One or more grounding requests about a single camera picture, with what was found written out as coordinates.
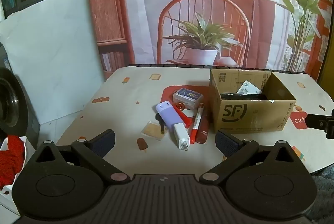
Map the dark red tube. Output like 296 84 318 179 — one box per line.
196 116 209 143

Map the printed white tablecloth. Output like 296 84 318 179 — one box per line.
56 67 334 175

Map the red plastic tool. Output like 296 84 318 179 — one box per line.
173 103 194 128

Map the red and white marker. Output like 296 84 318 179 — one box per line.
190 103 205 145

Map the white printed card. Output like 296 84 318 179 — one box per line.
237 80 263 95

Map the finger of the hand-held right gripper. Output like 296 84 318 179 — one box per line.
305 109 334 139

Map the grey washing machine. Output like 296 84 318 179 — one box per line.
0 43 41 149

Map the white bag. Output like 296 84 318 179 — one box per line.
0 136 35 216

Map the brown cardboard box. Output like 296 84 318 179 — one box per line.
209 68 297 134

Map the white board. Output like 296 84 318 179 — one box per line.
0 0 105 125

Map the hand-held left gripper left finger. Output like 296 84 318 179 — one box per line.
26 129 131 184

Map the clear plastic card box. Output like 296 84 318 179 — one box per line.
173 88 204 110

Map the small black tool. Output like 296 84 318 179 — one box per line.
155 114 167 135

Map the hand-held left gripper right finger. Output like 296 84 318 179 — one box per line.
215 131 306 185

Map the lavender cylindrical bottle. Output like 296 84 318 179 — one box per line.
156 101 183 131

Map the white charger plug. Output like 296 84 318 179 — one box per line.
171 122 190 152

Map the red cloth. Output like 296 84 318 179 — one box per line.
0 135 27 188

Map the clear square case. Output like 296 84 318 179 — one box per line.
141 121 167 141

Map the grey rug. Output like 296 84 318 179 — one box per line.
305 164 334 224

